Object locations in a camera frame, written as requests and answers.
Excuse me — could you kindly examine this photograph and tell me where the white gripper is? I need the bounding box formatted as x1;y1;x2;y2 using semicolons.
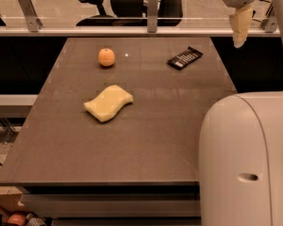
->
223;0;255;48

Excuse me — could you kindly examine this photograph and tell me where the black rxbar chocolate wrapper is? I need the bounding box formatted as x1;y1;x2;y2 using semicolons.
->
167;46;203;70

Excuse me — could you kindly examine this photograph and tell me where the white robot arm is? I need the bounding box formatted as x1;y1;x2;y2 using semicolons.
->
199;0;283;226

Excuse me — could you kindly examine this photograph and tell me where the yellow wavy sponge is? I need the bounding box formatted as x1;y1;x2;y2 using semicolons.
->
84;85;133;122

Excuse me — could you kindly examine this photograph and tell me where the black office chair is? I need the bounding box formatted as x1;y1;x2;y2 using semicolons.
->
76;0;183;26

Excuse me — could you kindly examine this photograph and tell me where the orange fruit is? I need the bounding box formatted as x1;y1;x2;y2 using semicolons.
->
98;48;115;67

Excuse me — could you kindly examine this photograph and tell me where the orange ball under table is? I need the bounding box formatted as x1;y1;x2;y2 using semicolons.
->
7;213;26;226

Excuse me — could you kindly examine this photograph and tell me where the right metal rail bracket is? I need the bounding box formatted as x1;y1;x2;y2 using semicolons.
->
260;4;277;33

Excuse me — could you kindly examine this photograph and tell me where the metal rail bracket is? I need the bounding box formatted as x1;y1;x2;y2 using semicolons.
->
147;0;158;33
260;4;277;33
18;0;42;32

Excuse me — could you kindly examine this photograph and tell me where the middle metal rail bracket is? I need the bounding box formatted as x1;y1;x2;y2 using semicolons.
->
147;0;158;33

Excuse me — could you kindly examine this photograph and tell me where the horizontal metal rail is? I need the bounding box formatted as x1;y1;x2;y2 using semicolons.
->
0;26;281;38

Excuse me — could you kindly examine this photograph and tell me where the left metal rail bracket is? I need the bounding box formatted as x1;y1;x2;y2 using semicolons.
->
18;0;42;32

